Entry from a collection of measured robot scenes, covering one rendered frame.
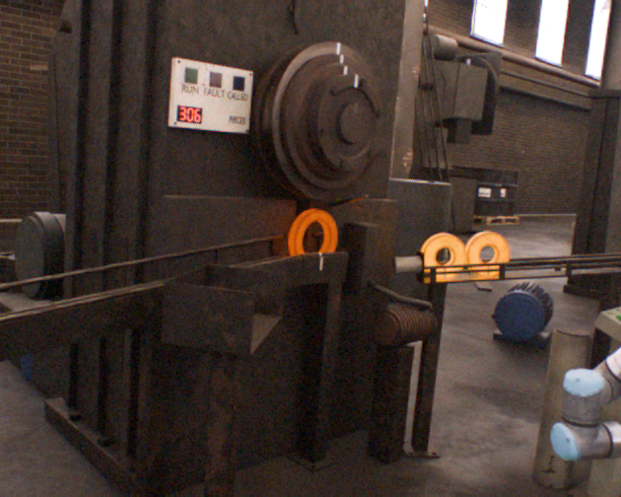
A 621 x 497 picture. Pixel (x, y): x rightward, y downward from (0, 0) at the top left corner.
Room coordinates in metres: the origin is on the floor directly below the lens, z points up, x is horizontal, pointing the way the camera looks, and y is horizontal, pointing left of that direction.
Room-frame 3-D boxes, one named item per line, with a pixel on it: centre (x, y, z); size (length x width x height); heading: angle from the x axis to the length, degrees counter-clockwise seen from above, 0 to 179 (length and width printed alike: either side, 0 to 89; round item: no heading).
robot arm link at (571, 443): (1.53, -0.72, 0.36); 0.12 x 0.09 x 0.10; 102
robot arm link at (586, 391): (1.54, -0.72, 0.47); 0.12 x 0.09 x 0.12; 135
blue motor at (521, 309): (3.86, -1.36, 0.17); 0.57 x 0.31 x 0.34; 154
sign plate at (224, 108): (1.85, 0.30, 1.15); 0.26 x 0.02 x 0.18; 134
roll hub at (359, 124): (1.93, -0.09, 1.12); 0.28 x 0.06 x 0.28; 134
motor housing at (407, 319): (2.13, -0.35, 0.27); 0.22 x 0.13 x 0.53; 134
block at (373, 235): (2.17, -0.18, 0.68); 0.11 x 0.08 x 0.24; 44
